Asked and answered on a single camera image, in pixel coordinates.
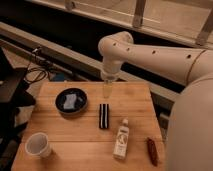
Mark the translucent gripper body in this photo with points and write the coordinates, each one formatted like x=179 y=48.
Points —
x=107 y=85

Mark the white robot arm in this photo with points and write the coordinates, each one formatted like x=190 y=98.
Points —
x=189 y=145

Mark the black white striped block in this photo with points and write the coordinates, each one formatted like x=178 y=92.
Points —
x=104 y=116

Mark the black round bowl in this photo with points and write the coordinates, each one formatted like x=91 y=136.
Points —
x=80 y=103

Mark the grey cloth piece in bowl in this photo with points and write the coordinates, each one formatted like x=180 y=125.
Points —
x=70 y=101

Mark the small white bottle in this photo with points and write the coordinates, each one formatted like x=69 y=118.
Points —
x=121 y=143

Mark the white paper cup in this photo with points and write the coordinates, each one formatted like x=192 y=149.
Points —
x=38 y=145

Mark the metal window railing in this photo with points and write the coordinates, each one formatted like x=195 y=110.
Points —
x=188 y=22

